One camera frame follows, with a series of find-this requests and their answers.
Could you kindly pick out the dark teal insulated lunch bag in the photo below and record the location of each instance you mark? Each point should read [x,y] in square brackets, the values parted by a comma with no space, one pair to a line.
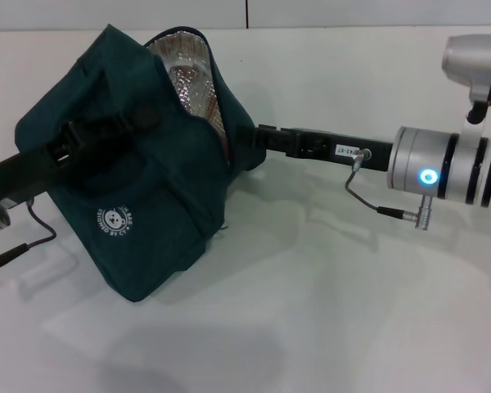
[147,229]

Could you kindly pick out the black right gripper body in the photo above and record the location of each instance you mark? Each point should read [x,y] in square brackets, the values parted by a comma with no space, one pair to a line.
[311,143]

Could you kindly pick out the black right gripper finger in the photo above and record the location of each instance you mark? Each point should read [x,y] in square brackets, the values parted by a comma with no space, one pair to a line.
[266,137]

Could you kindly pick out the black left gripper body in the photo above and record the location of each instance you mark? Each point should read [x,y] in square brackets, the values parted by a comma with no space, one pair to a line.
[20,172]

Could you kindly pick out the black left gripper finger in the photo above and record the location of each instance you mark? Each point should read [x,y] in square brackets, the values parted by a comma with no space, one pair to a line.
[102,131]

